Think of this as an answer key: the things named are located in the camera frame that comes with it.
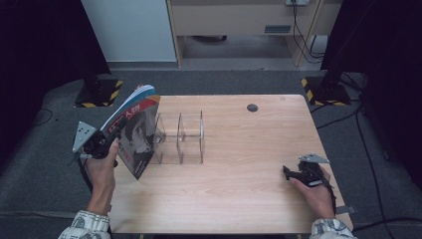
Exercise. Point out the dark round table grommet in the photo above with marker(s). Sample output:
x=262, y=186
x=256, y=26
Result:
x=252, y=108

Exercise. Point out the light wooden desk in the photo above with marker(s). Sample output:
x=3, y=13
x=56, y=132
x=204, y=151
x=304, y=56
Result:
x=232, y=20

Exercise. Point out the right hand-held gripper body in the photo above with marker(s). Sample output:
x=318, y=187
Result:
x=310, y=174

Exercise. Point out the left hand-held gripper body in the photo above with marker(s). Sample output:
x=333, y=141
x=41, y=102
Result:
x=88, y=141

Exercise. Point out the white power strip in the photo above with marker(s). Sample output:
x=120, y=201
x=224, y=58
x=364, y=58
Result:
x=297, y=2

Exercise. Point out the grey floor tape strip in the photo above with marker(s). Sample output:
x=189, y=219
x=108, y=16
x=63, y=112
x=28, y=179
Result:
x=346, y=209

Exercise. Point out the person's right hand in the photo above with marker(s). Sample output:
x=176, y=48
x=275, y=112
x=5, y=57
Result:
x=318, y=199

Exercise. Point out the magazine with portrait cover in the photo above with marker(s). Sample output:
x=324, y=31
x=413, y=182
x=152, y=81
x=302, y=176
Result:
x=141, y=132

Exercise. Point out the clear acrylic file rack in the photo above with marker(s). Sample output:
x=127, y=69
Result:
x=185, y=139

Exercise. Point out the black striped stand base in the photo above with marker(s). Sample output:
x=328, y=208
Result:
x=326, y=93
x=99, y=94

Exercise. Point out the person's left hand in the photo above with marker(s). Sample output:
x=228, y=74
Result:
x=101, y=176

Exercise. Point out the black curtain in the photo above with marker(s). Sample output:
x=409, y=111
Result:
x=388, y=49
x=40, y=49

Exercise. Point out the white panel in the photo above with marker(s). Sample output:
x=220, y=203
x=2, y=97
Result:
x=132, y=30

